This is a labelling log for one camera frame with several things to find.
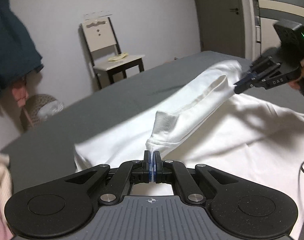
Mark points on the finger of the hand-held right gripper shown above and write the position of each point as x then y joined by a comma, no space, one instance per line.
251,83
259,67

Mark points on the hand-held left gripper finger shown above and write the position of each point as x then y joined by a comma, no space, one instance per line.
150,172
155,172

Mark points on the white shirt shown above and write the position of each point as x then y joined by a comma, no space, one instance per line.
216,130

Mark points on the beige wardrobe with grey stripes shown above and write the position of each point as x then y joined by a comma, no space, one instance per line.
279,5

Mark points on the grey door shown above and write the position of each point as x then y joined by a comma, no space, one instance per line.
216,17

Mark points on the trash bin with plastic liner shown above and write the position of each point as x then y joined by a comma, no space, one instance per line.
50,108

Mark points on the pale yellow cloth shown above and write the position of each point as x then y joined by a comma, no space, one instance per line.
118,57

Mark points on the beige and black chair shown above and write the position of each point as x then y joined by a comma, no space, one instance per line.
99,36

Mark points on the cream fluffy sweater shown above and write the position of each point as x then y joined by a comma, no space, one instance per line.
0,177

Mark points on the salmon pink cloth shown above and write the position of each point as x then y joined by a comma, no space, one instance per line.
19,93

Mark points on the dark teal jacket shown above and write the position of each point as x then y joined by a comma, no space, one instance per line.
12,47

